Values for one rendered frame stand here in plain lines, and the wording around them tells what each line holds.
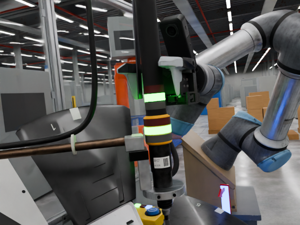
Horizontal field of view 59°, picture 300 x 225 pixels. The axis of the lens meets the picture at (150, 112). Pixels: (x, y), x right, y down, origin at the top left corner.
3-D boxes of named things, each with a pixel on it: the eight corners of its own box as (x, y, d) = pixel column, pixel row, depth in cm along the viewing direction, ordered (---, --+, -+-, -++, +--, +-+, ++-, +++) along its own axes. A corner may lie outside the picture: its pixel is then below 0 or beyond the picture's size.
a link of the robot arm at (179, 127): (171, 116, 79) (191, 85, 75) (191, 140, 71) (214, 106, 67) (151, 111, 75) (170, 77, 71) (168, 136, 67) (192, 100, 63)
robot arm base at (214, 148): (202, 142, 121) (217, 126, 119) (229, 165, 118) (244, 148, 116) (198, 148, 107) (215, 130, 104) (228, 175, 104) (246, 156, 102)
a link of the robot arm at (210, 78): (212, 60, 59) (178, 65, 63) (206, 59, 55) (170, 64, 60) (215, 94, 60) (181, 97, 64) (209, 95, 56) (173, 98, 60)
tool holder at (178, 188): (131, 205, 40) (123, 140, 40) (130, 189, 47) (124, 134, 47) (189, 197, 41) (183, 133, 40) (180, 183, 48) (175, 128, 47)
